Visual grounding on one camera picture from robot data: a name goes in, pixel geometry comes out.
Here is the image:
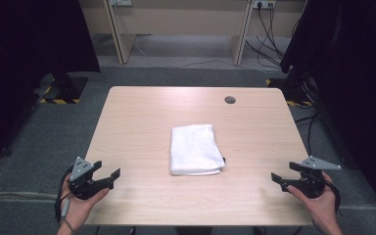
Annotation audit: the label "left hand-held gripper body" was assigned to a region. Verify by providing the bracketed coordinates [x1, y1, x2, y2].
[67, 156, 116, 201]

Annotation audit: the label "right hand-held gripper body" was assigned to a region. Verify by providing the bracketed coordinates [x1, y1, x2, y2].
[288, 155, 343, 200]

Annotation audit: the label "white cartoon print T-shirt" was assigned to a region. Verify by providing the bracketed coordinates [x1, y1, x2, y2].
[169, 122, 227, 177]

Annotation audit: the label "person's left hand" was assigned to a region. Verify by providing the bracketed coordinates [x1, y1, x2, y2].
[56, 175, 111, 235]

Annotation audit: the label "person's right hand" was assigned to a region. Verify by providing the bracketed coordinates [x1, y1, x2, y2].
[287, 170, 344, 235]

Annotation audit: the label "yellow black hazard tape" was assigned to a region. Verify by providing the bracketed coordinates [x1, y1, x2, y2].
[38, 85, 81, 105]
[264, 78, 314, 108]

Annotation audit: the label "black metal stand base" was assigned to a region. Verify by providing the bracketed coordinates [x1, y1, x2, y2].
[33, 71, 89, 105]

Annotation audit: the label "black curtain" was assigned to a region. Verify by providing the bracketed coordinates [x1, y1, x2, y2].
[279, 0, 376, 220]
[0, 0, 101, 168]

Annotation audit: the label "white socket strip with plugs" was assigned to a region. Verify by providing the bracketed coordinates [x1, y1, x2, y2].
[253, 0, 277, 10]

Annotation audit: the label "wide light wooden desk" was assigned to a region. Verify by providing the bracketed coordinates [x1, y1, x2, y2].
[102, 0, 253, 67]

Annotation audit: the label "black sleeved gripper cable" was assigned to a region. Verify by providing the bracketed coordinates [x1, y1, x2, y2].
[53, 164, 75, 226]
[322, 178, 343, 217]

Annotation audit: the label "black floor cables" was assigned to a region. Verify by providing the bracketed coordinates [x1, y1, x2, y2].
[293, 111, 322, 158]

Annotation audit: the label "black metal stand with cables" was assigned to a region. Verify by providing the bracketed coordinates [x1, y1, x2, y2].
[267, 71, 321, 109]

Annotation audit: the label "thin grey floor cable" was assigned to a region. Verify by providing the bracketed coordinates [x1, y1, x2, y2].
[113, 4, 283, 71]

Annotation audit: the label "bundle of black power cables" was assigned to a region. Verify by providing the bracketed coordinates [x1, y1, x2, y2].
[244, 3, 296, 71]

